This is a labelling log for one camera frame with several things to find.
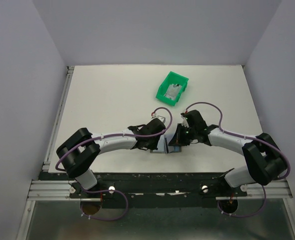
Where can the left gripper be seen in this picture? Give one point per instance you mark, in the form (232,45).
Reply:
(153,146)

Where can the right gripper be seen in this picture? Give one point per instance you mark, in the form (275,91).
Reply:
(177,139)

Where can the grey card holder wallet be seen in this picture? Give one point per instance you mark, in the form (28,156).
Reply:
(164,148)

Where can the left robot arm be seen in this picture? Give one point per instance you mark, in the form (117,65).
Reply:
(80,150)

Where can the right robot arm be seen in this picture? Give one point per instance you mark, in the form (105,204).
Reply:
(264,162)

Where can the cards in green bin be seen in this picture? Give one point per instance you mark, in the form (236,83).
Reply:
(173,91)

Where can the green plastic bin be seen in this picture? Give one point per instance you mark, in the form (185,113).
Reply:
(171,78)

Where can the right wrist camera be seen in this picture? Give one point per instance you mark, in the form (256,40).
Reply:
(184,120)

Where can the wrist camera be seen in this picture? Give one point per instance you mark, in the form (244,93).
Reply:
(159,117)
(184,120)

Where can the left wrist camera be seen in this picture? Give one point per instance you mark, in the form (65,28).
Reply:
(159,117)

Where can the aluminium left side rail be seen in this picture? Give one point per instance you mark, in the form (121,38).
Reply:
(57,122)

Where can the aluminium rail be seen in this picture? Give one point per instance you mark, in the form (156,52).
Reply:
(57,122)
(47,190)

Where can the aluminium front rail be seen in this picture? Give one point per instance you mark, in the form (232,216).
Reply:
(47,190)

